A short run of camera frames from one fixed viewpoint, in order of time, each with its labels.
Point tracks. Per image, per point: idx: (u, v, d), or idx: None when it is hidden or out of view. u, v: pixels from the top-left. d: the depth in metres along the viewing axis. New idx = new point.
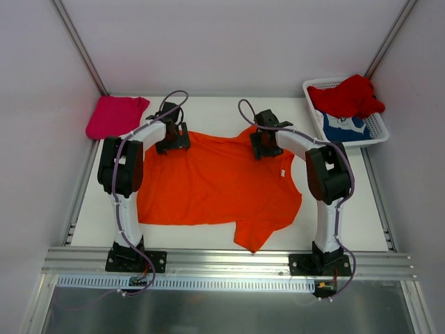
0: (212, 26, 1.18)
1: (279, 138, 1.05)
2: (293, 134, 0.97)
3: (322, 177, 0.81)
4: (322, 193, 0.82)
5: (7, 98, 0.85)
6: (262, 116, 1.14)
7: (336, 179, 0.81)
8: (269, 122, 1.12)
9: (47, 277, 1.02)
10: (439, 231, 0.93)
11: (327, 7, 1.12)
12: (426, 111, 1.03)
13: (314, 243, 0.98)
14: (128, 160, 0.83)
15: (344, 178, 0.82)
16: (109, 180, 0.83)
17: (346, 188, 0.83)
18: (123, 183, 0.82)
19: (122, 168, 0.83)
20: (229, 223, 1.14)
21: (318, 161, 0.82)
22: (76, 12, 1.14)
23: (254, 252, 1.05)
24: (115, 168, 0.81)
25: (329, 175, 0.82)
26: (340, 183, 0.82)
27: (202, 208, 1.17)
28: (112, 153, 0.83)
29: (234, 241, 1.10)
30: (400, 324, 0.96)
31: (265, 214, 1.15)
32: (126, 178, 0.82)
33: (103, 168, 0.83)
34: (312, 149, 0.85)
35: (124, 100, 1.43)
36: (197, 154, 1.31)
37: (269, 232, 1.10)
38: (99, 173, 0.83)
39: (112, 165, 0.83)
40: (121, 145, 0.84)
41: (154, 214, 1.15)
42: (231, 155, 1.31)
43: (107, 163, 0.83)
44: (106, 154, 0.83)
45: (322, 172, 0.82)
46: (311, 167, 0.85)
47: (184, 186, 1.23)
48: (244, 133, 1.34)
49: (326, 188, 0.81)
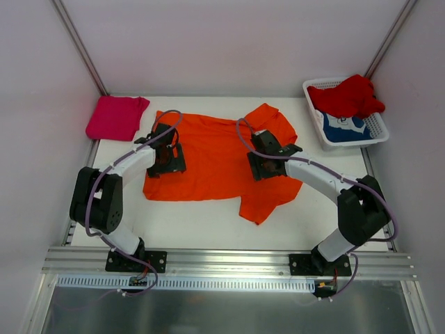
0: (212, 26, 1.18)
1: (287, 170, 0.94)
2: (309, 165, 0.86)
3: (361, 221, 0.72)
4: (363, 238, 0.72)
5: (7, 99, 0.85)
6: (261, 139, 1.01)
7: (374, 219, 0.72)
8: (270, 147, 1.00)
9: (47, 276, 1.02)
10: (439, 231, 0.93)
11: (327, 7, 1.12)
12: (425, 110, 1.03)
13: (318, 249, 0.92)
14: (103, 195, 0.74)
15: (380, 216, 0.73)
16: (82, 216, 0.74)
17: (384, 223, 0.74)
18: (97, 222, 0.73)
19: (98, 204, 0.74)
20: (234, 197, 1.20)
21: (354, 207, 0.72)
22: (76, 12, 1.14)
23: (258, 223, 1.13)
24: (89, 202, 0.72)
25: (366, 217, 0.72)
26: (377, 223, 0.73)
27: (208, 185, 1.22)
28: (85, 189, 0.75)
29: (239, 214, 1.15)
30: (399, 324, 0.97)
31: (270, 189, 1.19)
32: (102, 217, 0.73)
33: (76, 204, 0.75)
34: (345, 193, 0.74)
35: (123, 101, 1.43)
36: (203, 136, 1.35)
37: (272, 206, 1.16)
38: (72, 210, 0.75)
39: (85, 200, 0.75)
40: (98, 177, 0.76)
41: (163, 191, 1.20)
42: (236, 136, 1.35)
43: (81, 197, 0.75)
44: (79, 186, 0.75)
45: (361, 216, 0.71)
46: (342, 211, 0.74)
47: (191, 165, 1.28)
48: (249, 115, 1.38)
49: (365, 232, 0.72)
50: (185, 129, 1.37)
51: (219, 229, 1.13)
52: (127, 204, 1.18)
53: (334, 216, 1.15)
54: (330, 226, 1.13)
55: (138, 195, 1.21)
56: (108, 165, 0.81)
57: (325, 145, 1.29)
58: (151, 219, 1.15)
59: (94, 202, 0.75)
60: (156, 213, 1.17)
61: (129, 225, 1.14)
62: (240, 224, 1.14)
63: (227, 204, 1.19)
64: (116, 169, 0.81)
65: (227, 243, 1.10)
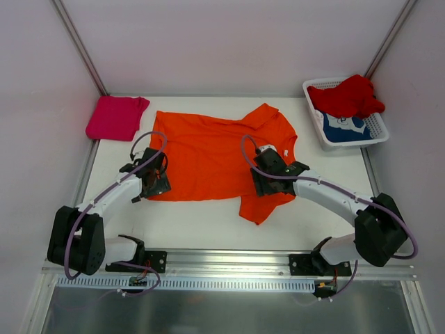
0: (212, 26, 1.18)
1: (295, 189, 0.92)
2: (319, 186, 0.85)
3: (380, 243, 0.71)
4: (384, 259, 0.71)
5: (7, 98, 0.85)
6: (263, 158, 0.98)
7: (393, 239, 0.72)
8: (274, 165, 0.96)
9: (46, 277, 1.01)
10: (439, 230, 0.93)
11: (327, 7, 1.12)
12: (425, 111, 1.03)
13: (320, 252, 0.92)
14: (83, 236, 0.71)
15: (399, 234, 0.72)
16: (60, 259, 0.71)
17: (402, 240, 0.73)
18: (77, 264, 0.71)
19: (78, 245, 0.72)
20: (234, 197, 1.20)
21: (373, 229, 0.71)
22: (76, 12, 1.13)
23: (258, 223, 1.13)
24: (67, 245, 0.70)
25: (384, 238, 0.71)
26: (396, 242, 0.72)
27: (208, 186, 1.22)
28: (65, 229, 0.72)
29: (239, 214, 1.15)
30: (399, 324, 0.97)
31: None
32: (82, 259, 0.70)
33: (55, 247, 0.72)
34: (361, 216, 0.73)
35: (123, 101, 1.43)
36: (203, 137, 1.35)
37: (272, 206, 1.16)
38: (50, 252, 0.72)
39: (64, 242, 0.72)
40: (78, 218, 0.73)
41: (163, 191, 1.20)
42: (236, 135, 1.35)
43: (58, 240, 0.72)
44: (57, 227, 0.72)
45: (379, 239, 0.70)
46: (360, 234, 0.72)
47: (191, 165, 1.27)
48: (249, 115, 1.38)
49: (385, 253, 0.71)
50: (185, 129, 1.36)
51: (219, 228, 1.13)
52: (127, 205, 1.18)
53: (334, 216, 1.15)
54: (330, 226, 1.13)
55: None
56: (89, 203, 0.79)
57: (325, 145, 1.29)
58: (151, 219, 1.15)
59: (74, 243, 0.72)
60: (156, 213, 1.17)
61: (129, 225, 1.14)
62: (239, 224, 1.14)
63: (227, 204, 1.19)
64: (97, 207, 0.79)
65: (227, 243, 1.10)
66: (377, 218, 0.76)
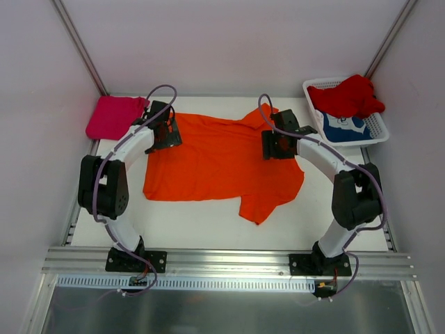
0: (212, 26, 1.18)
1: (299, 147, 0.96)
2: (318, 146, 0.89)
3: (351, 203, 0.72)
4: (350, 220, 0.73)
5: (7, 98, 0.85)
6: (281, 116, 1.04)
7: (366, 205, 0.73)
8: (289, 125, 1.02)
9: (47, 276, 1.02)
10: (439, 230, 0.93)
11: (327, 7, 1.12)
12: (426, 110, 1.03)
13: (319, 243, 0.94)
14: (108, 181, 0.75)
15: (374, 204, 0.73)
16: (90, 203, 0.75)
17: (377, 213, 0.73)
18: (105, 207, 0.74)
19: (104, 189, 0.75)
20: (234, 197, 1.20)
21: (348, 186, 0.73)
22: (76, 12, 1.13)
23: (258, 223, 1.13)
24: (94, 187, 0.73)
25: (357, 202, 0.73)
26: (369, 211, 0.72)
27: (208, 186, 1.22)
28: (90, 175, 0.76)
29: (239, 214, 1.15)
30: (399, 324, 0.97)
31: (270, 190, 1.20)
32: (109, 202, 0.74)
33: (83, 192, 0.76)
34: (341, 173, 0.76)
35: (124, 101, 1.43)
36: (203, 137, 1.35)
37: (272, 206, 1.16)
38: (80, 197, 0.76)
39: (92, 187, 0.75)
40: (101, 163, 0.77)
41: (163, 191, 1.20)
42: (236, 135, 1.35)
43: (87, 185, 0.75)
44: (84, 173, 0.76)
45: (352, 198, 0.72)
46: (337, 191, 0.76)
47: (190, 165, 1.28)
48: (249, 115, 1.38)
49: (354, 215, 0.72)
50: (185, 129, 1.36)
51: (219, 229, 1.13)
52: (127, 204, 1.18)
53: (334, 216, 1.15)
54: None
55: (138, 195, 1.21)
56: (109, 152, 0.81)
57: None
58: (151, 219, 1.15)
59: (100, 188, 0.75)
60: (156, 213, 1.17)
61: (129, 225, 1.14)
62: (240, 224, 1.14)
63: (227, 204, 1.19)
64: (117, 155, 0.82)
65: (227, 243, 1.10)
66: (361, 187, 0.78)
